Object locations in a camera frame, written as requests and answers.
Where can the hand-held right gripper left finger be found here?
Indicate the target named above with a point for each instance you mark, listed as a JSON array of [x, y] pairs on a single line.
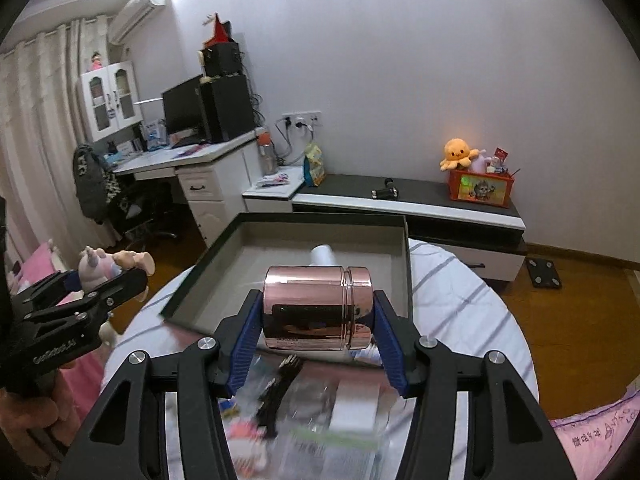
[[244, 347]]

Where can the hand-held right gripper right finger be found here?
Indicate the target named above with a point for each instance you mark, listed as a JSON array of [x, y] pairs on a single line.
[[395, 352]]

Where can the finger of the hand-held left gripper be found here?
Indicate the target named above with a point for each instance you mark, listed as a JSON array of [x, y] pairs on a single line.
[[122, 285], [71, 282]]

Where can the small pastel doll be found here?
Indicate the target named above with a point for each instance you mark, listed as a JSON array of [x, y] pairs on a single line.
[[100, 265]]

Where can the rose gold metal canister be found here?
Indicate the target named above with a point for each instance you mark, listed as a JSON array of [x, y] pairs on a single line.
[[315, 307]]

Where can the pink box with green rim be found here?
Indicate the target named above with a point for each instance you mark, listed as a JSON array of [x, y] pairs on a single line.
[[300, 240]]

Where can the person's left hand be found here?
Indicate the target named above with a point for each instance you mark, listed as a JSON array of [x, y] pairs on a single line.
[[25, 415]]

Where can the pink blanket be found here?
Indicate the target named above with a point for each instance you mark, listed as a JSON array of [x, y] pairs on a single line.
[[30, 265]]

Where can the white charger plug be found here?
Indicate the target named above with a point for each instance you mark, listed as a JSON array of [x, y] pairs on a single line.
[[356, 405]]

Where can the black office chair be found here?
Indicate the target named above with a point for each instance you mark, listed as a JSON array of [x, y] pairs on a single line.
[[150, 215]]

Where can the black white patterned jacket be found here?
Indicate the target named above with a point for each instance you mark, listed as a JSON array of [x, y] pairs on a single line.
[[92, 180]]

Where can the white spray nozzle device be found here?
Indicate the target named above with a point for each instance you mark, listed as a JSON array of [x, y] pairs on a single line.
[[327, 255]]

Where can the green label plastic packet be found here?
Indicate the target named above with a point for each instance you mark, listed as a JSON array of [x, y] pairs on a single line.
[[330, 455]]

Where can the white drawer unit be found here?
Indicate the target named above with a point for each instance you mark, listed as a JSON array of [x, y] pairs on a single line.
[[212, 195]]

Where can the black top low cabinet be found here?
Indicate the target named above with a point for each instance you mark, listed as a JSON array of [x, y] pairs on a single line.
[[430, 215]]

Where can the cream curtain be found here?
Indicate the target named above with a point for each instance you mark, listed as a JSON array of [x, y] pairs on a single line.
[[35, 135]]

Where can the white low side table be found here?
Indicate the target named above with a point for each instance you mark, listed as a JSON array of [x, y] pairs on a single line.
[[272, 197]]

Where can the white computer desk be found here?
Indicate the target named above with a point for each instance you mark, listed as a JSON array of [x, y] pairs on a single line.
[[200, 152]]

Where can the blue white boxes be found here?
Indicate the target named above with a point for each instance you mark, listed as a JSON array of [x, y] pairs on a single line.
[[154, 134]]

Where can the black massage gun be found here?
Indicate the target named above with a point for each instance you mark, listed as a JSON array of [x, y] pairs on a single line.
[[385, 190]]

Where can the black floor plate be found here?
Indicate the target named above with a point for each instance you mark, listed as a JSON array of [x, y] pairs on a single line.
[[544, 273]]

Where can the white hutch cabinet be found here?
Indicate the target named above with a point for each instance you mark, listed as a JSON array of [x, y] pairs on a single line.
[[110, 100]]

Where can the red toy pieces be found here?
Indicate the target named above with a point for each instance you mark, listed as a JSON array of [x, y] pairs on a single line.
[[480, 187]]

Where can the black computer monitor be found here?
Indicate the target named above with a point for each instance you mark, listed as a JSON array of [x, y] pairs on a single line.
[[182, 107]]

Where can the yellow green snack bag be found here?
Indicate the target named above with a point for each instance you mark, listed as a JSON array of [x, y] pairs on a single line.
[[314, 165]]

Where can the orange cap water bottle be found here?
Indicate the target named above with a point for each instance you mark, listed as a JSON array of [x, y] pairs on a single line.
[[267, 152]]

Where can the black computer tower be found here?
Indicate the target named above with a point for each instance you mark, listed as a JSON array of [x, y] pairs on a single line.
[[227, 107]]

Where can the yellow plush duck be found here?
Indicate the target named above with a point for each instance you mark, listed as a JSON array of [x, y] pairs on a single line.
[[457, 154]]

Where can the pink plush toy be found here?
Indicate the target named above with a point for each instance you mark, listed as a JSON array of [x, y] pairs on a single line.
[[482, 162]]

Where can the purple printed pillow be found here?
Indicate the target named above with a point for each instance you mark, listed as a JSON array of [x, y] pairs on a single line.
[[600, 435]]

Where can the small doll on cabinet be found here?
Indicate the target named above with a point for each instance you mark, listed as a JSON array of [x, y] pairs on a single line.
[[96, 61]]

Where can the black speaker box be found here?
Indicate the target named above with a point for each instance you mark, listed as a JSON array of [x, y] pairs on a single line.
[[222, 60]]

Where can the white air conditioner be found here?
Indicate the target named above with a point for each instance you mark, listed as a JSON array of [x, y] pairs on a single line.
[[135, 20]]

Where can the red star ornament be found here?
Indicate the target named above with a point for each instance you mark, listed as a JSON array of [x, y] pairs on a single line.
[[218, 30]]

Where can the white wall power strip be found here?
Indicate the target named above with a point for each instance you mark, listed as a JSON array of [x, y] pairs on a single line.
[[301, 118]]

